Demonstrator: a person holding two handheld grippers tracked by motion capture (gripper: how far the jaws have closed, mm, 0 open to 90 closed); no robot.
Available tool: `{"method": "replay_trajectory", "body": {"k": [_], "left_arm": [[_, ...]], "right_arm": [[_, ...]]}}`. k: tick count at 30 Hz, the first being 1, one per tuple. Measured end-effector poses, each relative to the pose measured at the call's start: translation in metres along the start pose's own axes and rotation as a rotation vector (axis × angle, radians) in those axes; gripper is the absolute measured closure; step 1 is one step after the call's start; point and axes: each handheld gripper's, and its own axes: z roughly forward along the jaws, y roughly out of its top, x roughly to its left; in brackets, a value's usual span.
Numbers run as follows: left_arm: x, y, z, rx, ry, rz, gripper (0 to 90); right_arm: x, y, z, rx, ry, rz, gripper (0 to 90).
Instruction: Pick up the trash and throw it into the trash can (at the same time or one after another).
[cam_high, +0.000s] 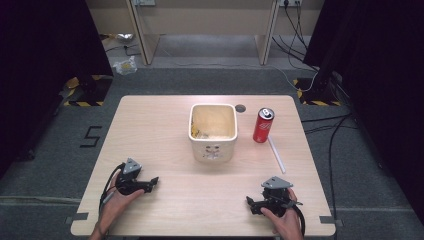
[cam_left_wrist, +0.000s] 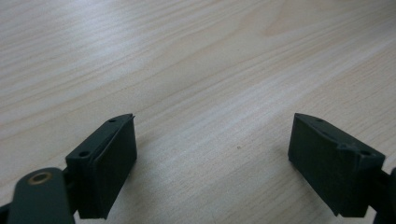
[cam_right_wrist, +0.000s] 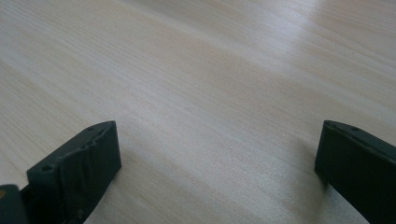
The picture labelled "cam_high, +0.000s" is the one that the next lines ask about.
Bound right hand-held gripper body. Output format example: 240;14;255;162
259;175;304;218

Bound crumpled silver foil bag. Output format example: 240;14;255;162
114;32;135;44

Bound stand base with hazard tape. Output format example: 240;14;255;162
62;74;114;108
292;77;343;107

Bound black outlet cables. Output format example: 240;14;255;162
270;4;318;72

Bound red drink can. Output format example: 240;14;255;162
252;107;276;145

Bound person's left hand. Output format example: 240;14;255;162
95;173;146;235

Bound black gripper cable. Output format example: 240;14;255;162
292;203;307;238
98;162;127;214

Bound black curtain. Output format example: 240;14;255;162
0;0;114;179
302;0;424;228

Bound black floor cable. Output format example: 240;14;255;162
300;112;355;135
327;115;352;240

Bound crumpled clear plastic bag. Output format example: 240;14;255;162
112;55;139;77

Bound white straw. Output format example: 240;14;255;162
267;134;287;175

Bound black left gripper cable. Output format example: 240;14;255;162
98;162;127;214

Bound cream square bin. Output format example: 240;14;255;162
188;103;239;164

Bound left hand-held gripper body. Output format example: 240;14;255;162
114;157;155;197

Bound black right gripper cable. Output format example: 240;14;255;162
292;203;307;238

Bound person's right hand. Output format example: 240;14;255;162
259;188;305;240

